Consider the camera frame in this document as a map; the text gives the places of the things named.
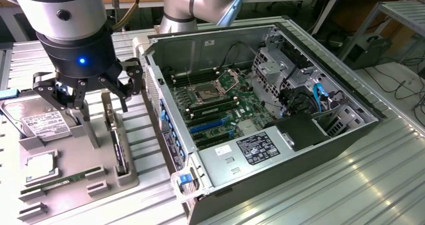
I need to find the black wire bundle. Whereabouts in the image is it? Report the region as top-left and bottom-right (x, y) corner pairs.
(277, 85), (316, 116)

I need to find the black expansion slot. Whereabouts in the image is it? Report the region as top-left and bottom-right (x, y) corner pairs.
(195, 131), (235, 147)

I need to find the blue plastic connector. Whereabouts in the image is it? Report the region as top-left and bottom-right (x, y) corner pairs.
(0, 89), (21, 101)

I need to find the grey parts rack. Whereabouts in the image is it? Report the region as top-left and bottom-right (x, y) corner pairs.
(15, 88), (141, 224)

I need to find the blue expansion slot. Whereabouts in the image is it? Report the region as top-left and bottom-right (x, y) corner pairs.
(188, 118), (227, 134)

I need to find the silver CPU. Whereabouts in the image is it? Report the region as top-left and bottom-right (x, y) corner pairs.
(25, 156), (57, 181)

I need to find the blue wire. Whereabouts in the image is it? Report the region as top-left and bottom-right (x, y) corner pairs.
(310, 82), (330, 114)

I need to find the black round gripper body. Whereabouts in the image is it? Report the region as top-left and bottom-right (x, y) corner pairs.
(35, 25), (124, 81)

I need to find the silver chipset heat sink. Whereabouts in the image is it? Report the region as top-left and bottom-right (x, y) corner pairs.
(236, 121), (264, 134)

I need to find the black box on floor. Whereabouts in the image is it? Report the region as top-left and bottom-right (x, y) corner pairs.
(344, 35), (394, 70)

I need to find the yellow braided hose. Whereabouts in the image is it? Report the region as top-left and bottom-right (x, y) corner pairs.
(112, 0), (143, 30)

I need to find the metal frame table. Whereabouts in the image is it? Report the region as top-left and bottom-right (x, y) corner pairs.
(338, 0), (425, 64)

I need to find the black looped wire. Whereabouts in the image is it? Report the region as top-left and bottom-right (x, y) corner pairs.
(223, 42), (260, 68)

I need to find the bare green RAM stick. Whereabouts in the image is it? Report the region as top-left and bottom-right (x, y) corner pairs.
(19, 165), (101, 196)

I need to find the green motherboard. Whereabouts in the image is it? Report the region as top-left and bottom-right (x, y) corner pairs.
(165, 65), (284, 149)

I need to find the black RAM slot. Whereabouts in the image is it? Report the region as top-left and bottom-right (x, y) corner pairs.
(171, 70), (216, 83)
(173, 75), (219, 87)

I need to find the green RAM stick with label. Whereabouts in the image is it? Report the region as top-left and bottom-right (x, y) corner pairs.
(189, 98), (240, 119)

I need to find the black graphics card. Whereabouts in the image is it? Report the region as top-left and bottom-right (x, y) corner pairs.
(100, 90), (131, 175)

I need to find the black plastic shroud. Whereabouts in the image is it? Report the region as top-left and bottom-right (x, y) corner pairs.
(274, 113), (332, 153)

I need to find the metal disk bay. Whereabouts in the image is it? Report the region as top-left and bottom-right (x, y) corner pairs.
(253, 46), (292, 87)

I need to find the open black PC case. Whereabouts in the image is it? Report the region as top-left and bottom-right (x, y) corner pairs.
(132, 15), (389, 225)

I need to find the grey power supply with label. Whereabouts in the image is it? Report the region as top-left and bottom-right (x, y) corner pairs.
(199, 124), (290, 189)

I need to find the silver hard disk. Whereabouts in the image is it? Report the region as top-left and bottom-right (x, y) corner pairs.
(0, 96), (81, 142)

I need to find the CPU socket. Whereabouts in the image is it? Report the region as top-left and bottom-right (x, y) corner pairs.
(193, 82), (220, 103)

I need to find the metal socket cover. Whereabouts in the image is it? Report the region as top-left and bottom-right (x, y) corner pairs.
(215, 69), (243, 89)

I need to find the blue case latch tab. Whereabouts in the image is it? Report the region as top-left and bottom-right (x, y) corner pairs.
(177, 174), (195, 186)

